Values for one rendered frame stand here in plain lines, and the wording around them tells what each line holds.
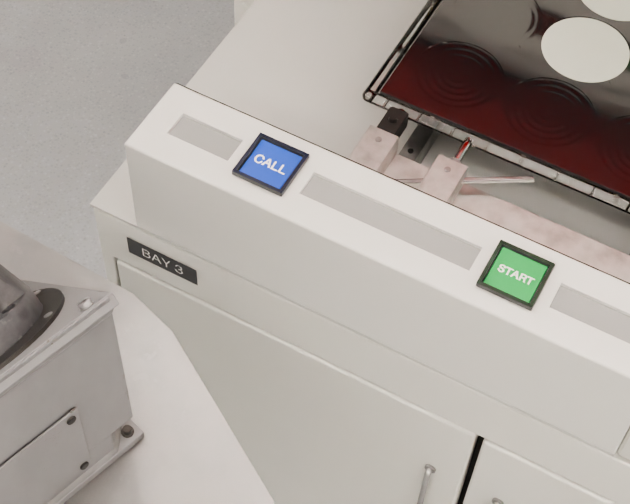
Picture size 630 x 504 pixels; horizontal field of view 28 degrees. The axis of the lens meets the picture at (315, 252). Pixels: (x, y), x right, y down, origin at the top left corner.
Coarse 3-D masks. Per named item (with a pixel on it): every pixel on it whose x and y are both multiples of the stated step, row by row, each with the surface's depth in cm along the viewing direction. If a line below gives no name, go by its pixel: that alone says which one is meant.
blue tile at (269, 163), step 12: (264, 144) 123; (252, 156) 123; (264, 156) 123; (276, 156) 123; (288, 156) 123; (300, 156) 123; (252, 168) 122; (264, 168) 122; (276, 168) 122; (288, 168) 122; (264, 180) 121; (276, 180) 121
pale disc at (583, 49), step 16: (560, 32) 142; (576, 32) 142; (592, 32) 142; (608, 32) 142; (544, 48) 141; (560, 48) 141; (576, 48) 141; (592, 48) 141; (608, 48) 141; (624, 48) 141; (560, 64) 139; (576, 64) 139; (592, 64) 140; (608, 64) 140; (624, 64) 140; (576, 80) 138; (592, 80) 138
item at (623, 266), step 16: (400, 160) 134; (400, 176) 132; (416, 176) 132; (464, 192) 131; (480, 192) 131; (464, 208) 130; (480, 208) 130; (496, 208) 130; (512, 208) 130; (512, 224) 129; (528, 224) 129; (544, 224) 129; (544, 240) 128; (560, 240) 128; (576, 240) 128; (592, 240) 128; (576, 256) 127; (592, 256) 127; (608, 256) 127; (624, 256) 127; (608, 272) 126; (624, 272) 126
